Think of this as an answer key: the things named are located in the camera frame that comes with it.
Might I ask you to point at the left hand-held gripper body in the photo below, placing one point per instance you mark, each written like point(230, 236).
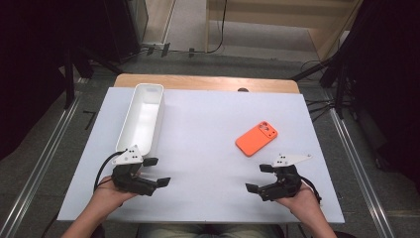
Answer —
point(127, 177)

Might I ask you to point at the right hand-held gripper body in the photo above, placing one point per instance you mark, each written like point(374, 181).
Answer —
point(284, 183)

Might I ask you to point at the orange phone case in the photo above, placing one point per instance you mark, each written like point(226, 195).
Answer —
point(254, 140)

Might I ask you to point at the white plastic storage bin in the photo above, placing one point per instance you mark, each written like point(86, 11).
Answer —
point(142, 119)

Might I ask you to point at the person's right hand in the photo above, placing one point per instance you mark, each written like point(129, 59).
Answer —
point(302, 201)

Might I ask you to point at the person's left hand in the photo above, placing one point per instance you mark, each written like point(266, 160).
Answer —
point(107, 195)

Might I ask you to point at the white table board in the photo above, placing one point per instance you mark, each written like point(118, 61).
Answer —
point(204, 172)

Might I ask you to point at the person's olive pants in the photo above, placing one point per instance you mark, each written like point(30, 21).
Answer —
point(171, 232)

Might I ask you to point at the black metal stand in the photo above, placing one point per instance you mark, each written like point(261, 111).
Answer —
point(340, 89)
point(69, 82)

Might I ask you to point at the dark cabinet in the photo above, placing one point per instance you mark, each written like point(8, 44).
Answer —
point(125, 26)

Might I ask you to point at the dark curtain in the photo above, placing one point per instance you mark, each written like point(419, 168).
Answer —
point(33, 66)
point(389, 82)

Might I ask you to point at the light wooden shelf unit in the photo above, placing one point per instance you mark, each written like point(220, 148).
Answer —
point(270, 13)

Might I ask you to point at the metal floor rail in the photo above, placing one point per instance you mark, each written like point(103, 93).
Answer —
point(355, 165)
point(41, 165)

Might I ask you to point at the black floor bracket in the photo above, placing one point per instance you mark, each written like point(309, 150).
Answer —
point(150, 51)
point(165, 49)
point(191, 52)

